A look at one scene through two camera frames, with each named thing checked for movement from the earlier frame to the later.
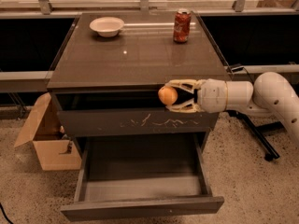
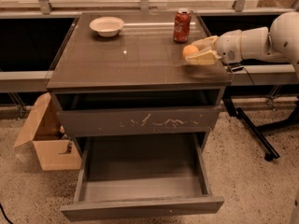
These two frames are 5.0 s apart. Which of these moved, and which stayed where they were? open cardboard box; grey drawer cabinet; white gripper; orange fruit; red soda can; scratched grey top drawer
Moved: white gripper; orange fruit
Stayed: red soda can; scratched grey top drawer; open cardboard box; grey drawer cabinet
